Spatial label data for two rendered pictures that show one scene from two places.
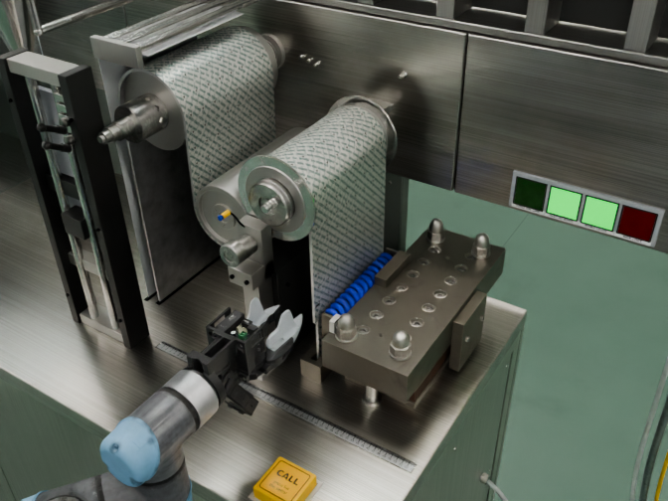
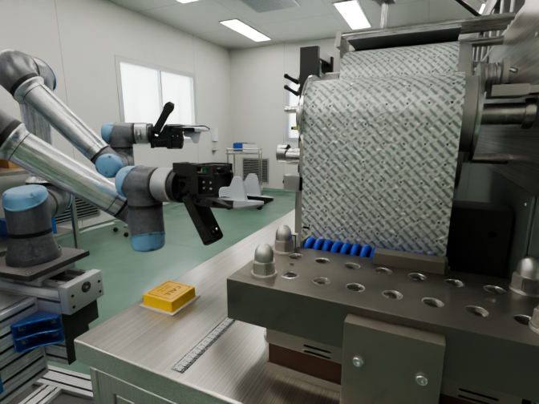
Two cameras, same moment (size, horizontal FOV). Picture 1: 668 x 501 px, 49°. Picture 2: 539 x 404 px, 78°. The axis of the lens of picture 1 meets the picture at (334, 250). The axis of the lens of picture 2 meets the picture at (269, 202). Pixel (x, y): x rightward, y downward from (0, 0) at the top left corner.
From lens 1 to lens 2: 1.14 m
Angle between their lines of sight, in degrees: 76
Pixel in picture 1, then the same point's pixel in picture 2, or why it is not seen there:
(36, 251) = not seen: hidden behind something
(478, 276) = (473, 327)
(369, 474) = (176, 340)
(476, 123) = not seen: outside the picture
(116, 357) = not seen: hidden behind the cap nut
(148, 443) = (125, 171)
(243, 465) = (198, 284)
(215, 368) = (178, 171)
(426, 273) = (429, 285)
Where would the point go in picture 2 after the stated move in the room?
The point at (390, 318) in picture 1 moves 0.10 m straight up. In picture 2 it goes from (320, 267) to (322, 200)
